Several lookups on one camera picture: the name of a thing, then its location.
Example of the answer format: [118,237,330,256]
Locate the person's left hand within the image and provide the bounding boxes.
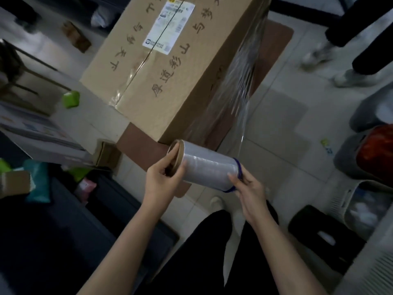
[142,141,187,212]

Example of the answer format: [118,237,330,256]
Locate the person's right hand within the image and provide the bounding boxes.
[227,164,271,226]

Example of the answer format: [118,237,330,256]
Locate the stretch film roll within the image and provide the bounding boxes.
[165,43,262,193]

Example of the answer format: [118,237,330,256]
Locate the brown cardboard box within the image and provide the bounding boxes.
[79,0,272,145]

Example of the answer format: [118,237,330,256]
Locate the person's right forearm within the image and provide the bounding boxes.
[245,209,328,295]

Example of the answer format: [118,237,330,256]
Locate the person's left forearm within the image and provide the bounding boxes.
[77,196,172,295]

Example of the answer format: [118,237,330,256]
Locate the person's left white shoe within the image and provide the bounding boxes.
[210,196,226,212]

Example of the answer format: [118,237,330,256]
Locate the small tan cardboard box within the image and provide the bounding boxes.
[92,140,122,175]

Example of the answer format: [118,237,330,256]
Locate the person's black trousers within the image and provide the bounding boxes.
[135,201,280,295]

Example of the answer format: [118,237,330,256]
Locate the large white flat box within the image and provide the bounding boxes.
[0,72,131,171]

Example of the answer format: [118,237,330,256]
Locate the open cardboard box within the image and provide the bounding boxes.
[0,170,33,199]

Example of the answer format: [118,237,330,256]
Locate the small dark brown box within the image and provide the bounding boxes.
[61,21,92,54]

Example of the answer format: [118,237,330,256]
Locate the pink packet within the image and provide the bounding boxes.
[73,178,97,204]

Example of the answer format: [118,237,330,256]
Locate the small paper label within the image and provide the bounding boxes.
[321,138,334,156]

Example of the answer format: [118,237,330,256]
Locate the grey plastic basket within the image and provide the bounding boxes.
[333,124,393,185]
[349,82,393,133]

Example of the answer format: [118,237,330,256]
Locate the loose white slatted basket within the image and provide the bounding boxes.
[331,180,393,240]

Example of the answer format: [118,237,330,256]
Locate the dark low cabinet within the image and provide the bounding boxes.
[0,132,180,295]

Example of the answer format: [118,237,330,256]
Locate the teal bag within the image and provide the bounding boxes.
[23,159,51,204]

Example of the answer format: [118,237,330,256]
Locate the green packet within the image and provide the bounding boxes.
[61,90,81,109]

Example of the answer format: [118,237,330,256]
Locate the red cloth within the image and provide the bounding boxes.
[356,125,393,179]

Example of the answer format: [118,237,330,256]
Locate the brown wooden board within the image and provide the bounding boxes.
[116,20,294,199]

